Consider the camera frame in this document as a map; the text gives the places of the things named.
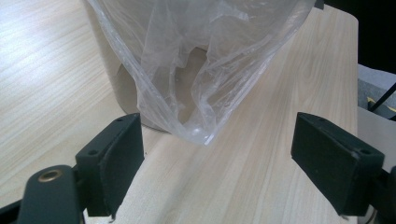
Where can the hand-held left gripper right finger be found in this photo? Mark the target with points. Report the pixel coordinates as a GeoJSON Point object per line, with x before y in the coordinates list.
{"type": "Point", "coordinates": [336, 168]}

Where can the yellow floor tape strip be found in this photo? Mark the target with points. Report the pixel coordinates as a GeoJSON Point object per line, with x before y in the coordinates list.
{"type": "Point", "coordinates": [386, 107]}

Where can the grey floor plate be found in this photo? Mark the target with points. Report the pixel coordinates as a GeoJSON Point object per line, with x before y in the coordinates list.
{"type": "Point", "coordinates": [373, 124]}

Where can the clear smiley face plastic bag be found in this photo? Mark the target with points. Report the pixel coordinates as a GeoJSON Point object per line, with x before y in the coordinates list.
{"type": "Point", "coordinates": [199, 62]}

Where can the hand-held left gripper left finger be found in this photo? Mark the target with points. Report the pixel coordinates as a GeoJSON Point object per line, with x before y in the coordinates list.
{"type": "Point", "coordinates": [115, 161]}

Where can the large black curtain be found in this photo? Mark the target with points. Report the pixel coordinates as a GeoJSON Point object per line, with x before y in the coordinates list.
{"type": "Point", "coordinates": [373, 31]}

